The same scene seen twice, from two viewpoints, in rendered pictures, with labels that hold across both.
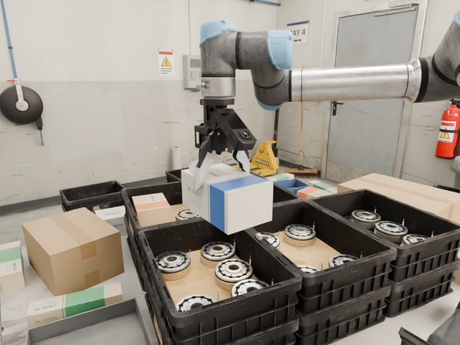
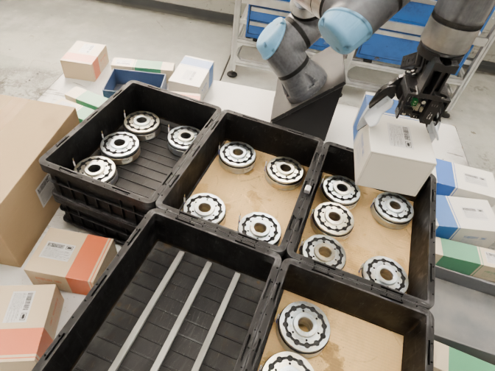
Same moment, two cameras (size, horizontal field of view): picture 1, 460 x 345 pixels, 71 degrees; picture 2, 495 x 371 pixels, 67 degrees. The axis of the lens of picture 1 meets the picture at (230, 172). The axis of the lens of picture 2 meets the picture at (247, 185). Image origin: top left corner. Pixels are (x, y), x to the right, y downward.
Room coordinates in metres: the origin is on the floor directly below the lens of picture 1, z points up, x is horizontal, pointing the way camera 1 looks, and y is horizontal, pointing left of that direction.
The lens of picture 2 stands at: (1.37, 0.19, 1.57)
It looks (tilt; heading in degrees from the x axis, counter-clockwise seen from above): 47 degrees down; 218
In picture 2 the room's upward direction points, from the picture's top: 9 degrees clockwise
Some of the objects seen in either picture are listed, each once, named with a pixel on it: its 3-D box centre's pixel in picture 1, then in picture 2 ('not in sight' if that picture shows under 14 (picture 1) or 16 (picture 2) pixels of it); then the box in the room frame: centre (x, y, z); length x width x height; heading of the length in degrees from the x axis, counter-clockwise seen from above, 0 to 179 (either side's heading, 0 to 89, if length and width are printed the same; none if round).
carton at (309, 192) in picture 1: (315, 198); not in sight; (1.61, -0.45, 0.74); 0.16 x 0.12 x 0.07; 42
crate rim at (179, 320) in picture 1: (209, 255); (368, 213); (0.74, 0.05, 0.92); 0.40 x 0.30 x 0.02; 25
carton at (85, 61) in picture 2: not in sight; (85, 60); (0.79, -1.19, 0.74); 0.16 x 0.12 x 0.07; 39
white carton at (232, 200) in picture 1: (224, 194); (389, 141); (0.71, 0.01, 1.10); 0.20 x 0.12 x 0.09; 35
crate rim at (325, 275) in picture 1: (304, 233); (248, 171); (0.86, -0.22, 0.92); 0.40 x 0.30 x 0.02; 25
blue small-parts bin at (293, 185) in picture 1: (287, 189); not in sight; (1.76, -0.33, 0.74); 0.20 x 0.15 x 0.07; 111
